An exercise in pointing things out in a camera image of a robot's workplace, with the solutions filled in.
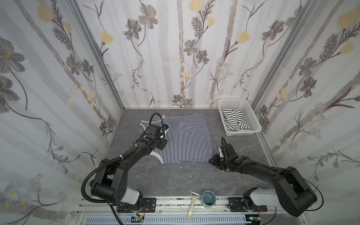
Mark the blue white striped tank top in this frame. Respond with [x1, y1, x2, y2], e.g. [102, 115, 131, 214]
[150, 113, 212, 164]

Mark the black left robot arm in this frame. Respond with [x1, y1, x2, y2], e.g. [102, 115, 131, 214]
[81, 124, 169, 208]

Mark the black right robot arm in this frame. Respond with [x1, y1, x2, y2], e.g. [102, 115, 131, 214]
[209, 143, 317, 217]

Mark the black white striped tank top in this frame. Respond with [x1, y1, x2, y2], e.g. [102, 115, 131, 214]
[222, 108, 250, 132]

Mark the white plastic laundry basket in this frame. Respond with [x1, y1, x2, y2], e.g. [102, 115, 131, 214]
[217, 98, 262, 137]

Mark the teal ceramic cup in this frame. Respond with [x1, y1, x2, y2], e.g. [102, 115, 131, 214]
[201, 190, 217, 209]

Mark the cream handled peeler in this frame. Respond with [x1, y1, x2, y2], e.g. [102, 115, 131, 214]
[187, 191, 201, 220]

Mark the black corrugated left cable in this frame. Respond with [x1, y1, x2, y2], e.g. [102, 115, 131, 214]
[81, 112, 165, 225]

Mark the aluminium mounting rail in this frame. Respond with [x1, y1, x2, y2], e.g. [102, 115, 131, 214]
[76, 196, 314, 225]

